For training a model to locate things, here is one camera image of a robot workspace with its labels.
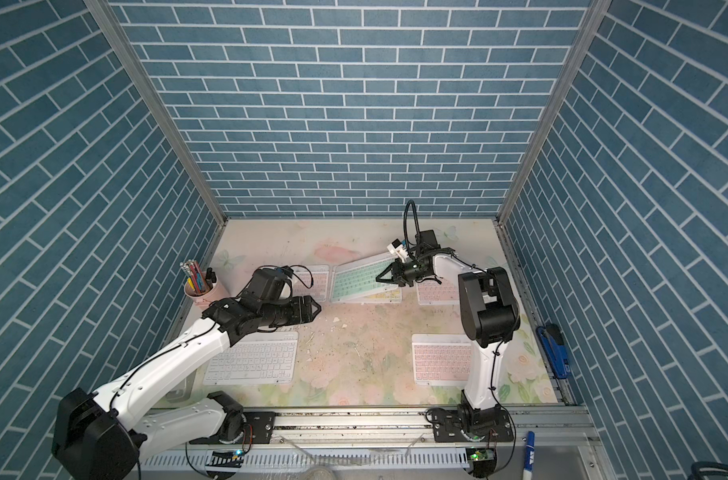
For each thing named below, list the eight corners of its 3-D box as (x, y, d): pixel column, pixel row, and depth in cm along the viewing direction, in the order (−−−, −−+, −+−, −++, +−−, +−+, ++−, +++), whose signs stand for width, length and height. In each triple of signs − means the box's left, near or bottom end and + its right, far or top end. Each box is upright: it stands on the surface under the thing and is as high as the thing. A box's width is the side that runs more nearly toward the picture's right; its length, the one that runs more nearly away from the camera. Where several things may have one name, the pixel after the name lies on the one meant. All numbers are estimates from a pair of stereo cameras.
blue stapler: (553, 378, 85) (559, 374, 82) (535, 329, 94) (540, 324, 91) (572, 378, 85) (579, 374, 82) (552, 329, 94) (558, 324, 91)
